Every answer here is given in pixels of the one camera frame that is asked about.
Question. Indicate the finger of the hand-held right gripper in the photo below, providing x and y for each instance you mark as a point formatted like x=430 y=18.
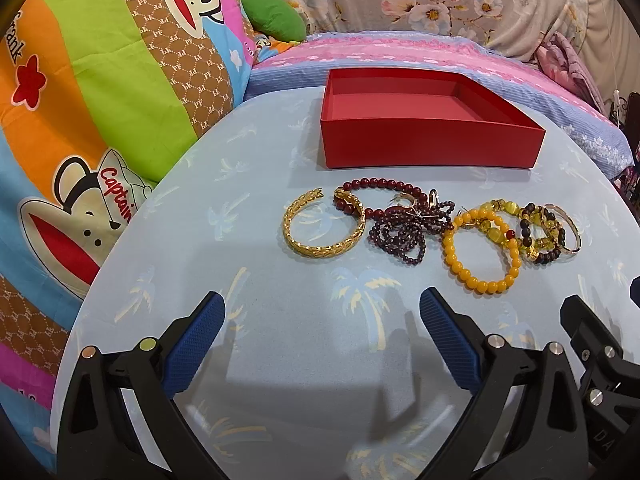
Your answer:
x=595 y=335
x=636 y=291

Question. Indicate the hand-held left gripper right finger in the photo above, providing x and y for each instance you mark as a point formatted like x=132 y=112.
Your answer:
x=447 y=340

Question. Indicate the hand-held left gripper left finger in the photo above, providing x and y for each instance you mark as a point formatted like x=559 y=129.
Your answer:
x=197 y=340

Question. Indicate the thin gold bangle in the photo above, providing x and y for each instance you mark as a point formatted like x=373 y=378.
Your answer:
x=576 y=230

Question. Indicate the gold hoop earring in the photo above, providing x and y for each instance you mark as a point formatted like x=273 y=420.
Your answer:
x=410 y=199
x=434 y=196

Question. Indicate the gold leaf-pattern bangle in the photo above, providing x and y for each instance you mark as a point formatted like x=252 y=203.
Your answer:
x=320 y=251

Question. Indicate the red cardboard box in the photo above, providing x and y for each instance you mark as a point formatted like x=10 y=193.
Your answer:
x=425 y=145

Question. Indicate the pink folded cloth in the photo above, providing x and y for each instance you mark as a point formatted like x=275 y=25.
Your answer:
x=565 y=65

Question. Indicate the pink and blue striped quilt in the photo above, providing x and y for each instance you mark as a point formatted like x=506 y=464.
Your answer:
x=500 y=70

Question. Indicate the colourful cartoon monkey blanket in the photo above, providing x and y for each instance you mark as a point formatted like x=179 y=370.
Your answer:
x=115 y=90

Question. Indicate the plain beige cloth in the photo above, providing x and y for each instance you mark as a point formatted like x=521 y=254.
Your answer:
x=605 y=20

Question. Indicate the green pillow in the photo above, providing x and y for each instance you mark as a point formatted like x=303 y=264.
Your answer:
x=272 y=15

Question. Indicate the black wrought iron frame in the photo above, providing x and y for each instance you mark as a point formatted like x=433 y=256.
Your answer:
x=620 y=107

